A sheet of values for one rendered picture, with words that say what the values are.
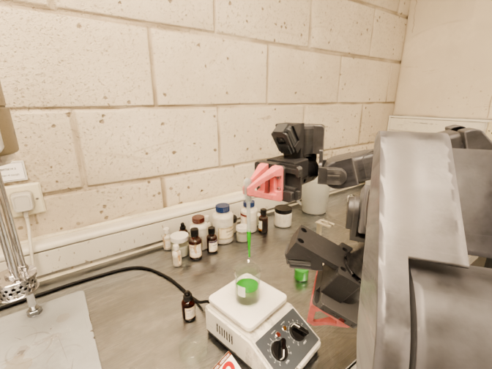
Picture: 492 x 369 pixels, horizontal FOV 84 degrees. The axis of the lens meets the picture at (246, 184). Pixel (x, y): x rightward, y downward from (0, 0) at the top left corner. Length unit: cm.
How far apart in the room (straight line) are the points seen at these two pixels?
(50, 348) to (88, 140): 50
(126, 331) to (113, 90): 62
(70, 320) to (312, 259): 56
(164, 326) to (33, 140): 56
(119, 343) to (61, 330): 13
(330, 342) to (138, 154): 72
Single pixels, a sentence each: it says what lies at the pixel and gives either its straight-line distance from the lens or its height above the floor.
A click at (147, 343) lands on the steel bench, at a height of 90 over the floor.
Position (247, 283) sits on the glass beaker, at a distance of 55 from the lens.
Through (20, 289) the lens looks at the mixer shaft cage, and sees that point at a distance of 64.
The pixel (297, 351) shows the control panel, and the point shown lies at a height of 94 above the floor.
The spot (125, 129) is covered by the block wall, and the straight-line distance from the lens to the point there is 91.
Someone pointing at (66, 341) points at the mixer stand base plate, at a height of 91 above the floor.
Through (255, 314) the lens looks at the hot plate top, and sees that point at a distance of 57.
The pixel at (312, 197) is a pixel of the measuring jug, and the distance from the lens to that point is 118.
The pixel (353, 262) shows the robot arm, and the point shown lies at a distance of 42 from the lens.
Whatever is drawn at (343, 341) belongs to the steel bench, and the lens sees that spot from 68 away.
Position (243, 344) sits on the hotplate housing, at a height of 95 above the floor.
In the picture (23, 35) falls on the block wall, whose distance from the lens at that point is 89.
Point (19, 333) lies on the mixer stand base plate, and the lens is 80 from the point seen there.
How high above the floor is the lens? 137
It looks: 17 degrees down
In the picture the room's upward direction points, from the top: straight up
